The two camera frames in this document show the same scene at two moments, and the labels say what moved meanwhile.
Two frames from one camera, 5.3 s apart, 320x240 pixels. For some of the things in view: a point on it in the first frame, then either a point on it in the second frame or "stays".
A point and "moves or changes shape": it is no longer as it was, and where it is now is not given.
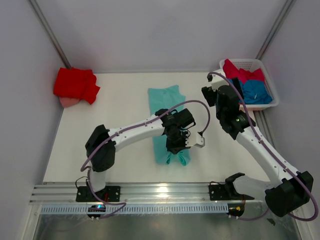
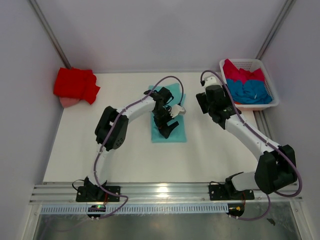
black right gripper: (209, 95) to (202, 100)
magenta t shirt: (231, 71) stays
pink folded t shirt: (68, 102) stays
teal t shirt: (164, 98) moves or changes shape
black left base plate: (108, 194) stays
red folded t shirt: (76, 83) stays
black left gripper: (175, 149) to (164, 129)
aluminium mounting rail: (139, 193) stays
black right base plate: (219, 191) stays
